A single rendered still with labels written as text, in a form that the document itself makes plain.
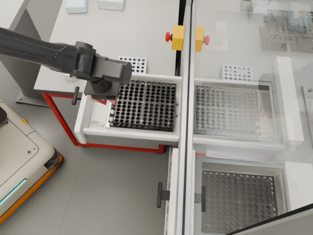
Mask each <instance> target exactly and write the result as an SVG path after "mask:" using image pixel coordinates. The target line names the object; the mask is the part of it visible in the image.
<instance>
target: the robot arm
mask: <svg viewBox="0 0 313 235"><path fill-rule="evenodd" d="M0 55H3V56H7V57H11V58H15V59H20V60H24V61H28V62H34V63H37V64H40V65H42V66H45V67H47V68H49V69H50V70H53V71H56V72H61V73H65V74H70V75H69V77H70V78H71V77H72V78H77V79H82V80H86V81H87V82H86V86H85V89H84V92H83V93H84V95H85V96H87V95H91V97H90V99H91V100H92V101H95V102H98V103H101V104H104V105H106V104H107V100H109V101H110V102H111V103H112V104H113V105H115V106H116V104H117V97H118V96H119V89H120V85H121V84H122V83H123V84H128V83H129V81H130V79H131V75H132V64H131V63H130V62H125V61H119V60H114V59H109V58H108V57H105V56H101V55H100V54H98V53H96V49H93V46H92V45H90V44H88V43H85V42H81V41H76V44H75V45H69V44H66V43H61V42H55V43H52V42H47V41H43V40H40V39H37V38H34V37H31V36H28V35H24V34H21V33H18V32H14V31H12V30H8V29H5V28H1V27H0Z"/></svg>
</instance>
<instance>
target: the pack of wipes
mask: <svg viewBox="0 0 313 235"><path fill-rule="evenodd" d="M66 10H67V13H69V14H73V13H86V12H87V0H66Z"/></svg>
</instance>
